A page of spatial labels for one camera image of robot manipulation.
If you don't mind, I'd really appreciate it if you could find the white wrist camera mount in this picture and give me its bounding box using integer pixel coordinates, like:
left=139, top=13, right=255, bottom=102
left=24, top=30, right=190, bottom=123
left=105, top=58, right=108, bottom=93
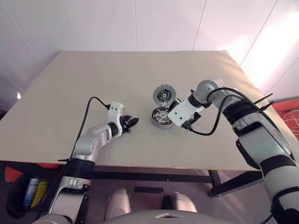
left=107, top=101, right=127, bottom=138
left=168, top=98, right=204, bottom=128

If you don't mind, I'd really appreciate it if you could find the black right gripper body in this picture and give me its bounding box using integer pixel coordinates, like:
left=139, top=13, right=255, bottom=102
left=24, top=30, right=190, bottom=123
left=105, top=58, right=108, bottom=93
left=182, top=112, right=201, bottom=128

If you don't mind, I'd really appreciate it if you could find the silver robot torso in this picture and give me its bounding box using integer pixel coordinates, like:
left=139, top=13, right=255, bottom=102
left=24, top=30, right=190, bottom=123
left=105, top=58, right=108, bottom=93
left=37, top=209, right=271, bottom=224

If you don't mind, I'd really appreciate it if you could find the black floor tape strip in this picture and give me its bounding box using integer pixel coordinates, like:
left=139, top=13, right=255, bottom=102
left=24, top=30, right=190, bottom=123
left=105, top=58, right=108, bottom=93
left=134, top=186, right=164, bottom=194

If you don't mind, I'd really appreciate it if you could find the white cable coil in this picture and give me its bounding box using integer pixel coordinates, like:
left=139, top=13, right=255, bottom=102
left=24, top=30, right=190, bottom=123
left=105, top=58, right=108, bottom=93
left=284, top=109, right=299, bottom=136

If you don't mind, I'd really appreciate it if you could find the silver right robot leg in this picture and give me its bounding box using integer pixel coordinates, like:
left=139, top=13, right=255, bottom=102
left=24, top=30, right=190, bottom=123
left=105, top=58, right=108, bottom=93
left=163, top=191, right=197, bottom=213

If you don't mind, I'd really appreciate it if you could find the orange object under table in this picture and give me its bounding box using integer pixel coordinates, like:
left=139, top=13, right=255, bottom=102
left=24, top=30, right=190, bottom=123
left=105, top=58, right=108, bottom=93
left=4, top=163, right=58, bottom=182

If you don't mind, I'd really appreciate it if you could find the silver left robot leg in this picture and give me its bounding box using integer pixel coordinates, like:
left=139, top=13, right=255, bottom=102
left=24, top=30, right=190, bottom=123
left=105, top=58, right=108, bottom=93
left=105, top=188, right=131, bottom=220

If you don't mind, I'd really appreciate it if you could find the grey round housing lid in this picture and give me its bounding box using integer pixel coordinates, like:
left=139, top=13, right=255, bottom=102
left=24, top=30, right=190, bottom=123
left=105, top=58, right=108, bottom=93
left=153, top=84, right=176, bottom=107

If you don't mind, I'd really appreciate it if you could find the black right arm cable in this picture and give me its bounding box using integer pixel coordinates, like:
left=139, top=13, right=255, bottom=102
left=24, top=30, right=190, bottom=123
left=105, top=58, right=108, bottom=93
left=181, top=86, right=274, bottom=136

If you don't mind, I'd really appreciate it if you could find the black cable tie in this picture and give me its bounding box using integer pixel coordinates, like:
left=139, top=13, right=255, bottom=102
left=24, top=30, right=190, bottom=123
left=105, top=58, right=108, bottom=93
left=258, top=101, right=274, bottom=112
left=254, top=93, right=273, bottom=106

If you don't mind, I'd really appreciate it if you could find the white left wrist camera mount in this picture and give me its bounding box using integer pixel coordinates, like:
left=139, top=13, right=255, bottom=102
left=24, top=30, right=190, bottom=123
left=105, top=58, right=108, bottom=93
left=107, top=101, right=127, bottom=138

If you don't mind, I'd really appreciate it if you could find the yellow bottle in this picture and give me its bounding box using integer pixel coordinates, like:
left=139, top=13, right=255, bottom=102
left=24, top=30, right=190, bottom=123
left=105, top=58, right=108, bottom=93
left=30, top=181, right=49, bottom=210

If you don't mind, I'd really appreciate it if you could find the black table frame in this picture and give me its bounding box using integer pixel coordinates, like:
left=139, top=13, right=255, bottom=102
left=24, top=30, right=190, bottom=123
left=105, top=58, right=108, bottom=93
left=0, top=161, right=264, bottom=198

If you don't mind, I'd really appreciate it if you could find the orange fabric sheet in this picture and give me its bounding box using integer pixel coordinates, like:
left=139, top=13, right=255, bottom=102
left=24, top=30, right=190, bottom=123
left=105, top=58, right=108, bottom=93
left=272, top=100, right=299, bottom=140

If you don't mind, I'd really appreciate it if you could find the blue white spray can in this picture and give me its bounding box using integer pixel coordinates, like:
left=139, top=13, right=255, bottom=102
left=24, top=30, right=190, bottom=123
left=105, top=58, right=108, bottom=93
left=23, top=178, right=40, bottom=206

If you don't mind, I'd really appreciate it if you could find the black bag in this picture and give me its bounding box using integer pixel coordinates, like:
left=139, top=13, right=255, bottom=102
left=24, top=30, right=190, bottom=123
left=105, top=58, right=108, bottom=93
left=7, top=174, right=51, bottom=219

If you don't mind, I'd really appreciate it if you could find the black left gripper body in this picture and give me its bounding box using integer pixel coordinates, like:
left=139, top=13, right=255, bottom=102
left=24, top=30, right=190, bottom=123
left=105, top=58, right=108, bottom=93
left=120, top=115, right=131, bottom=135

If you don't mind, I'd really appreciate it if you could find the silver robot leg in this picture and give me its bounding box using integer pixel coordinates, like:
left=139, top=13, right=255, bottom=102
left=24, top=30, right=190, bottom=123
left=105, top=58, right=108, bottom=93
left=105, top=188, right=131, bottom=220
left=163, top=191, right=197, bottom=213

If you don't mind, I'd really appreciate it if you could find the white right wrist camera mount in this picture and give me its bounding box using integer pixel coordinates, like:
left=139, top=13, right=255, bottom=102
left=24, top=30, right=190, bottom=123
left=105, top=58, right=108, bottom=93
left=168, top=98, right=204, bottom=128

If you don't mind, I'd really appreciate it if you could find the grey motor housing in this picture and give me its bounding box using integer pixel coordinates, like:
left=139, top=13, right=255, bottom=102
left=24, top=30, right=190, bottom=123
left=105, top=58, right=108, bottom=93
left=149, top=106, right=175, bottom=129

